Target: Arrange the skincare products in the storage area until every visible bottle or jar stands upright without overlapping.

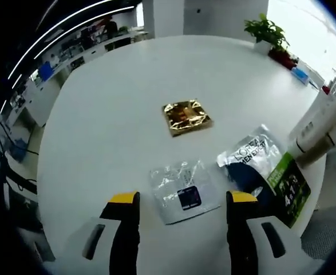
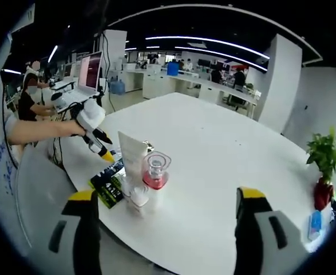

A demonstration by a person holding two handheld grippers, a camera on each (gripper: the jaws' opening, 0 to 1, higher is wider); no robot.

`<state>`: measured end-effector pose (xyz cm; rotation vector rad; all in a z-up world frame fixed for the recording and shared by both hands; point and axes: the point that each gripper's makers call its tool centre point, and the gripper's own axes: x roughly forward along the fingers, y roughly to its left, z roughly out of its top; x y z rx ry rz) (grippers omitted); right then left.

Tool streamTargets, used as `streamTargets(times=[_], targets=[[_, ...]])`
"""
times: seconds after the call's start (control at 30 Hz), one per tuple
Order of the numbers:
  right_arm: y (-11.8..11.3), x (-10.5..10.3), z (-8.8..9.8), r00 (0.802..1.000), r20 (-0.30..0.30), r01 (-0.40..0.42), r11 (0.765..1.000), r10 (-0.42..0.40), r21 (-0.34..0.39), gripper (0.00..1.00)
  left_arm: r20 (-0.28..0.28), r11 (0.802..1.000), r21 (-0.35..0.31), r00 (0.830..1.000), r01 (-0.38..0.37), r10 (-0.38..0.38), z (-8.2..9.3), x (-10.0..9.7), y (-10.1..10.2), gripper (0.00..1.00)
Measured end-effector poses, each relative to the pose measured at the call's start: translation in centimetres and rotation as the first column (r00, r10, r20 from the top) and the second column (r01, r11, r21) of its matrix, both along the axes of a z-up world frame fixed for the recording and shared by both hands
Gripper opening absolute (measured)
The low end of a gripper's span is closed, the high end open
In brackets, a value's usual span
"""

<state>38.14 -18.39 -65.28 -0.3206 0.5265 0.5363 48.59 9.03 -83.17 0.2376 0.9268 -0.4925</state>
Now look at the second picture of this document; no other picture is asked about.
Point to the red collar skincare bottle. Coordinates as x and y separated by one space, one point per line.
156 194

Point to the small white laptop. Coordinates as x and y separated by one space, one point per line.
70 71

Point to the green silver skincare sachet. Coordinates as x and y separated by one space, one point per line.
107 186

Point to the ceiling air conditioner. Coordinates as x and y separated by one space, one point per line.
21 17

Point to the short white skincare bottle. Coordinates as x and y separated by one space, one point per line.
139 203

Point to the long ceiling light strip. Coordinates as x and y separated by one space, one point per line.
222 54
213 41

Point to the white office counter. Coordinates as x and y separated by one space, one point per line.
185 83

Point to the grey office chair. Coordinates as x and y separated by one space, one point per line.
41 194

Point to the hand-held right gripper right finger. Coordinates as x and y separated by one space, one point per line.
249 235

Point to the blue storage bin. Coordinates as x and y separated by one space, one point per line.
173 68

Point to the green leafy plant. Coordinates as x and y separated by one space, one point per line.
326 151

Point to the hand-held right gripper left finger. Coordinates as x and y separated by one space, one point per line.
84 235

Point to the black laptop stand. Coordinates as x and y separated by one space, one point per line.
99 97

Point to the red plant pot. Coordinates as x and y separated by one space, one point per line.
323 194

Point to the blue white tissue packet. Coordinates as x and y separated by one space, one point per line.
316 226

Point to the blue water jug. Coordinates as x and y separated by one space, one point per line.
117 88

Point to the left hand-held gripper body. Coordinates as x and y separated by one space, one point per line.
91 116

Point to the open white laptop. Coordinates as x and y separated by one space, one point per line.
91 71

